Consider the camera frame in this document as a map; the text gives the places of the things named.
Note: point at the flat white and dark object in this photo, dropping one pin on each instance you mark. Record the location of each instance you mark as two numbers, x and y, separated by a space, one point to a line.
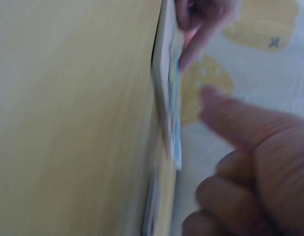
153 209

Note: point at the person's left fingers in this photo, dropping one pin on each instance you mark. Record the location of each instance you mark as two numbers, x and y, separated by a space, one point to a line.
197 45

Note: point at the person's right thumb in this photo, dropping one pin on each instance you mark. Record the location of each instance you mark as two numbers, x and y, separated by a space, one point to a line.
230 115

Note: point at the white book with blue print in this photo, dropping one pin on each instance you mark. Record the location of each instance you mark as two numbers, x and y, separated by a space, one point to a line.
164 64

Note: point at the person's right hand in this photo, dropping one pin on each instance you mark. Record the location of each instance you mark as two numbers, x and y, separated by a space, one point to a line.
279 157

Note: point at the person's left hand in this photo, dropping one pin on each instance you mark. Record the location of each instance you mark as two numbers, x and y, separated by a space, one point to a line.
213 14

